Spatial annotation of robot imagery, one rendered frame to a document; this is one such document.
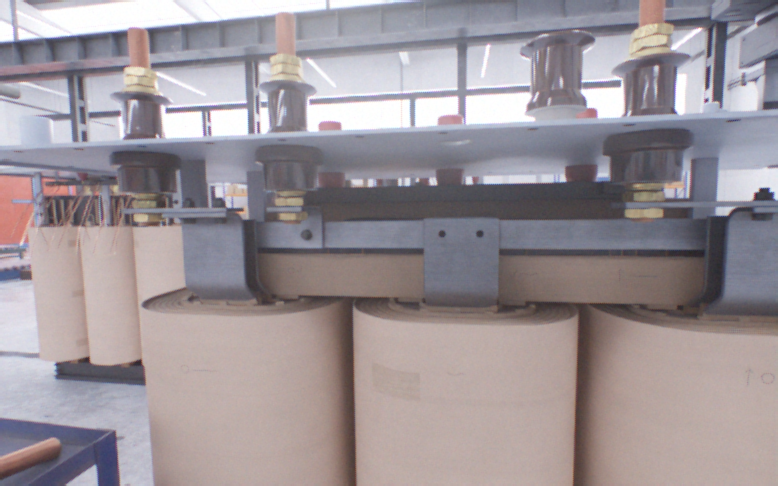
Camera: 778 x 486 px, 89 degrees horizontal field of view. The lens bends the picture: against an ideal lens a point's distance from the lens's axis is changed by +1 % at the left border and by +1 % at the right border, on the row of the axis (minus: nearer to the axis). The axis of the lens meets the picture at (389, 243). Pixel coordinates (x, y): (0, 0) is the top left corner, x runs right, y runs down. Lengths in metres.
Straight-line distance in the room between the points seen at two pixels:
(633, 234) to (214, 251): 0.72
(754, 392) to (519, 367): 0.32
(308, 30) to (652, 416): 9.49
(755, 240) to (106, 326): 3.27
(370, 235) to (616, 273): 0.44
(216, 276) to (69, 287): 2.81
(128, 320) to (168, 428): 2.44
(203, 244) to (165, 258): 2.17
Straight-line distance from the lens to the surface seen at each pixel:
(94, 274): 3.30
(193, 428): 0.87
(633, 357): 0.76
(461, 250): 0.65
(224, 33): 10.63
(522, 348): 0.66
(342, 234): 0.73
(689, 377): 0.75
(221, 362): 0.78
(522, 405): 0.70
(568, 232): 0.73
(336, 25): 9.63
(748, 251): 0.77
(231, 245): 0.76
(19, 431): 0.97
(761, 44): 0.85
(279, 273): 0.84
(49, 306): 3.63
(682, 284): 0.85
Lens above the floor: 1.26
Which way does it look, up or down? 5 degrees down
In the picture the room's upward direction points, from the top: 1 degrees counter-clockwise
